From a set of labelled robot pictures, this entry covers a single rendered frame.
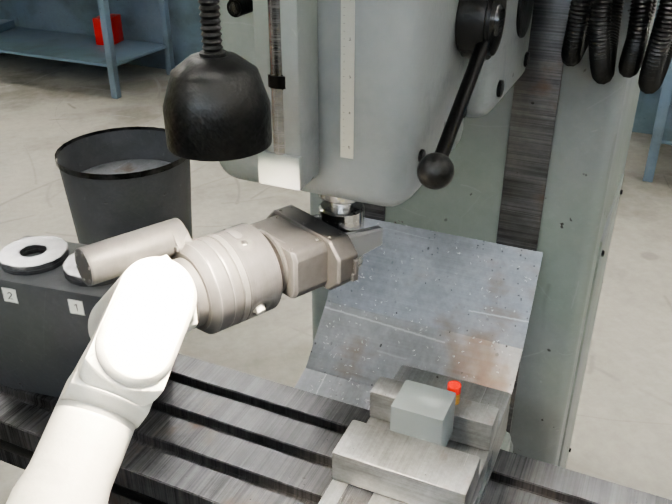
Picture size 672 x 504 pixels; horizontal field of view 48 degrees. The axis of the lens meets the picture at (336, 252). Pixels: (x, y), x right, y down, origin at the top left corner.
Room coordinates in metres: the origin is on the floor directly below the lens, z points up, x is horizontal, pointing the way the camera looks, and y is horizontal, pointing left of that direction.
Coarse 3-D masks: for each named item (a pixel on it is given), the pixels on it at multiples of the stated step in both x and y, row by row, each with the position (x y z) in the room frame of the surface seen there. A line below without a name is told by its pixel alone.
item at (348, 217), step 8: (320, 208) 0.69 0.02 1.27; (328, 208) 0.69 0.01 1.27; (352, 208) 0.69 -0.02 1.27; (360, 208) 0.69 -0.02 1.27; (320, 216) 0.69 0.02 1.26; (328, 216) 0.68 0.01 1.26; (336, 216) 0.68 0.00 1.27; (344, 216) 0.68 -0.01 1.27; (352, 216) 0.68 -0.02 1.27; (360, 216) 0.69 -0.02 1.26
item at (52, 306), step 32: (0, 256) 0.88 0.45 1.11; (32, 256) 0.91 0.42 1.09; (64, 256) 0.89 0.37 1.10; (0, 288) 0.85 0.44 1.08; (32, 288) 0.83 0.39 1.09; (64, 288) 0.82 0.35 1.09; (96, 288) 0.82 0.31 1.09; (0, 320) 0.85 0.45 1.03; (32, 320) 0.84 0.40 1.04; (64, 320) 0.82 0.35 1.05; (0, 352) 0.85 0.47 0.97; (32, 352) 0.84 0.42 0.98; (64, 352) 0.82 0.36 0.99; (0, 384) 0.86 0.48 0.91; (32, 384) 0.84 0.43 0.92; (64, 384) 0.83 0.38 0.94
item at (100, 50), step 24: (0, 24) 6.17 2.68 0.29; (96, 24) 5.73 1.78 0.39; (120, 24) 5.86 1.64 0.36; (168, 24) 5.75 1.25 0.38; (0, 48) 5.64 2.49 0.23; (24, 48) 5.64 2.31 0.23; (48, 48) 5.64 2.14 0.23; (72, 48) 5.64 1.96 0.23; (96, 48) 5.64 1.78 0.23; (120, 48) 5.64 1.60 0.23; (144, 48) 5.64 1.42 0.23; (168, 48) 5.73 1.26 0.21; (168, 72) 5.74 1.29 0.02; (120, 96) 5.17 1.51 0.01; (648, 168) 3.69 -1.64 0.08
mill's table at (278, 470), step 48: (192, 384) 0.88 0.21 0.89; (240, 384) 0.86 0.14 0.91; (0, 432) 0.79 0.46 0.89; (144, 432) 0.76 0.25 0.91; (192, 432) 0.76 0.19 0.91; (240, 432) 0.77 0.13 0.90; (288, 432) 0.76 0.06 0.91; (336, 432) 0.78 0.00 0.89; (144, 480) 0.69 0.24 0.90; (192, 480) 0.68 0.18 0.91; (240, 480) 0.68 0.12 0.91; (288, 480) 0.68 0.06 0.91; (528, 480) 0.68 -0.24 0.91; (576, 480) 0.68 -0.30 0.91
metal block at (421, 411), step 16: (416, 384) 0.68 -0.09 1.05; (400, 400) 0.66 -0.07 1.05; (416, 400) 0.66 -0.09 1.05; (432, 400) 0.66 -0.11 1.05; (448, 400) 0.66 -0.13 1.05; (400, 416) 0.64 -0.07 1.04; (416, 416) 0.64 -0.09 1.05; (432, 416) 0.63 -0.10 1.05; (448, 416) 0.64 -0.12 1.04; (400, 432) 0.64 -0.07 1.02; (416, 432) 0.63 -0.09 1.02; (432, 432) 0.63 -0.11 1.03; (448, 432) 0.65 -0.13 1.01
